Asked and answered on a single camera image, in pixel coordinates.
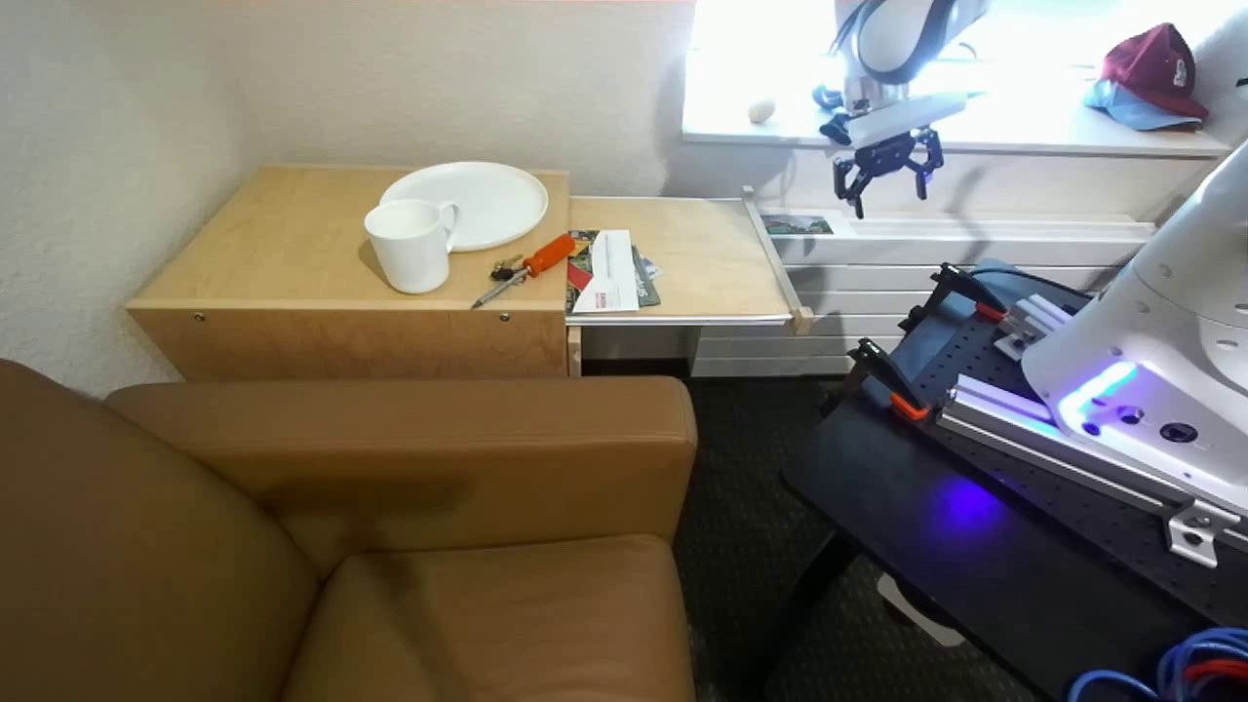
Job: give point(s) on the small beige ball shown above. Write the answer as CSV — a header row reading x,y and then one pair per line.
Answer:
x,y
761,111

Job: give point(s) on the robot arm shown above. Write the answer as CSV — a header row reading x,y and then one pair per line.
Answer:
x,y
1160,322

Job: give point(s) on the bunch of keys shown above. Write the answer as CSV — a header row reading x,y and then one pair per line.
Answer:
x,y
505,267

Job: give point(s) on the white envelope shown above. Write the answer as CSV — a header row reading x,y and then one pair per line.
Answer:
x,y
609,278

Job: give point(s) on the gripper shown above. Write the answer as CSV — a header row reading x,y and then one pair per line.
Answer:
x,y
892,154

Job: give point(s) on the white wall heater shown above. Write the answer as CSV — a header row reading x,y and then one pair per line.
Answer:
x,y
975,249

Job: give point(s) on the stack of brochures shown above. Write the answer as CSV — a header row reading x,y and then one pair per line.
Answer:
x,y
649,285

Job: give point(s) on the maroon cap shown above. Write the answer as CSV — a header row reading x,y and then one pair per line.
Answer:
x,y
1155,63

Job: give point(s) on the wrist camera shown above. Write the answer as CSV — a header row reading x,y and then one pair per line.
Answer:
x,y
907,119

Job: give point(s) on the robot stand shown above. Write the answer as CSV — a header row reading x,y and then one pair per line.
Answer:
x,y
936,507

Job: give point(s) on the wooden drawer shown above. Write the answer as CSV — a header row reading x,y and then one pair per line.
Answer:
x,y
702,258

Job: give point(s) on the white mug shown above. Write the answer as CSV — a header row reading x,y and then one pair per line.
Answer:
x,y
411,249

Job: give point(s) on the brown leather armchair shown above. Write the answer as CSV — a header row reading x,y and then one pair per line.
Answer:
x,y
292,546

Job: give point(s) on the white plate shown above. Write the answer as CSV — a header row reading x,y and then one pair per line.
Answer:
x,y
492,200

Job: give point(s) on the printed card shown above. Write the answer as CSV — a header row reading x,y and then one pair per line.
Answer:
x,y
798,225

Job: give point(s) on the window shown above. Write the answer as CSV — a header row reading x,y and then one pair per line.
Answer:
x,y
760,58

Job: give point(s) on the wooden dresser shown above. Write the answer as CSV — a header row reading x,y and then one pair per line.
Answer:
x,y
292,273

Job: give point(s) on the black orange clamp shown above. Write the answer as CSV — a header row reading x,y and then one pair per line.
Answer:
x,y
889,380
960,288

